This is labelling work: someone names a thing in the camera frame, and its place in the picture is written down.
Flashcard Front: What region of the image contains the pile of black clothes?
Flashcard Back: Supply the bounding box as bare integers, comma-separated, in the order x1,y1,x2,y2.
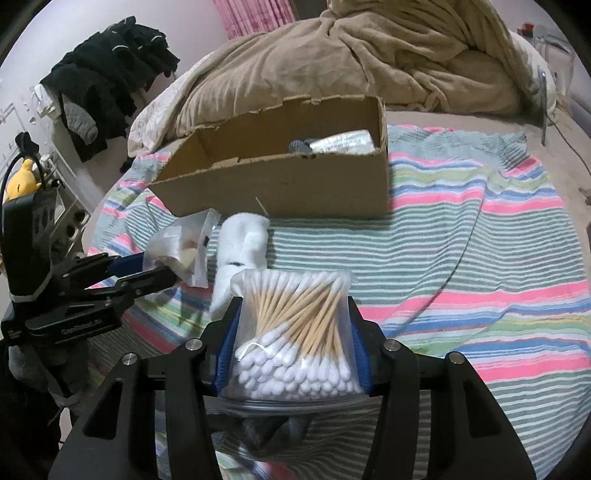
41,16,181,163

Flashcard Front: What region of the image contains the white rolled towel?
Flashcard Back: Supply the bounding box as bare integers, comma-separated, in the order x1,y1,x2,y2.
210,212,271,320

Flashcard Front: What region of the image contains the striped blanket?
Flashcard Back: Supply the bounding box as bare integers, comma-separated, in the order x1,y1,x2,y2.
90,124,591,480

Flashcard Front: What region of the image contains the pink curtain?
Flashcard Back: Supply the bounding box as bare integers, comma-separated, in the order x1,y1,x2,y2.
217,0,302,40

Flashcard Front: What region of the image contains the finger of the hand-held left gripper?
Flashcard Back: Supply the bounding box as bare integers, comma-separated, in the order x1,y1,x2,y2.
69,268,179,309
59,254,147,283

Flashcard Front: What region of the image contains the grey cloth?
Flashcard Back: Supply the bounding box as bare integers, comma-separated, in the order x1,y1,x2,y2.
62,98,99,145

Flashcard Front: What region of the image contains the small clear plastic bag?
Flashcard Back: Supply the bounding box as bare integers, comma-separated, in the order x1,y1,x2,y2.
142,209,223,289

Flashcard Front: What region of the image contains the yellow plush toy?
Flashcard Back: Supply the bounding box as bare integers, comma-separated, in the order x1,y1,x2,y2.
6,158,42,200

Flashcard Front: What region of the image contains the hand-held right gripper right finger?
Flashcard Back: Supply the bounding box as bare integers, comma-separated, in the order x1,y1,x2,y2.
345,296,537,480

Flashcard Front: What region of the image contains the cardboard box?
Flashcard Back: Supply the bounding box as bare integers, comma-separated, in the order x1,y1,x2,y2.
147,95,390,219

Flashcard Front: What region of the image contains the beige fleece blanket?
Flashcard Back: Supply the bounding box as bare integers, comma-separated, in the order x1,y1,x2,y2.
175,0,533,139

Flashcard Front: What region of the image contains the white quilt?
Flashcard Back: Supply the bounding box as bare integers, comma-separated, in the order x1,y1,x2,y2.
127,30,560,158

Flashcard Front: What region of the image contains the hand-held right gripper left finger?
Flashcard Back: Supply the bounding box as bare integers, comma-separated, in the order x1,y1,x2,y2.
48,296,244,480

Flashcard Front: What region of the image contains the bag of cotton swabs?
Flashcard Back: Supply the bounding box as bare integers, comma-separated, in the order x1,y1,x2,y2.
205,270,385,416

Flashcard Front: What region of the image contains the silver tube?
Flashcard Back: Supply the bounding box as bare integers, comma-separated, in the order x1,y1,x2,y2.
308,130,376,153

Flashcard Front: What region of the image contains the white metal rack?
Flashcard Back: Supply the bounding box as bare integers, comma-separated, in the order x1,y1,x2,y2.
41,151,94,252

